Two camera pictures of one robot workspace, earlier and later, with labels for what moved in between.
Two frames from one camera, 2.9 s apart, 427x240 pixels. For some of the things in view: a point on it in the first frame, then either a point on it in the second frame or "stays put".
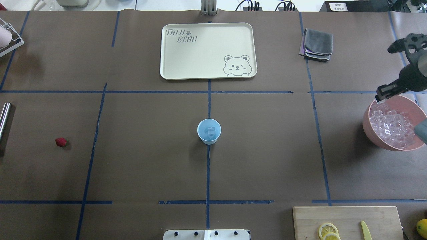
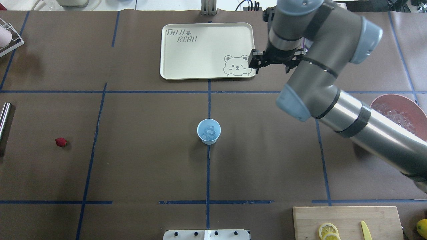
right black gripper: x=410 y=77 → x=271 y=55
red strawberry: x=61 y=142 stays put
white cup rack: x=19 y=38 stays put
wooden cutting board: x=383 y=222 stays put
